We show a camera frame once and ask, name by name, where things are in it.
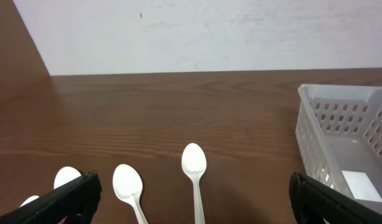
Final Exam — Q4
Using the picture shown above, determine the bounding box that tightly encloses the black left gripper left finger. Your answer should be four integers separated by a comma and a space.
0, 172, 102, 224

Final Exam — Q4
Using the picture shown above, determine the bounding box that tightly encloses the clear plastic perforated basket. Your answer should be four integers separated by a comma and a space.
296, 84, 382, 214

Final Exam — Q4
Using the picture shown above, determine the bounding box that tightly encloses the white plastic spoon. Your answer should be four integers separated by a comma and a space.
113, 164, 148, 224
20, 195, 39, 207
181, 143, 207, 224
54, 166, 82, 189

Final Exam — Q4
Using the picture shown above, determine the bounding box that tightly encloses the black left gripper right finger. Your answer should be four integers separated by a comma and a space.
289, 172, 382, 224

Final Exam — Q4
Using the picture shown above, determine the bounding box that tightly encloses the white label sticker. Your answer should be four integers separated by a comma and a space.
342, 170, 382, 202

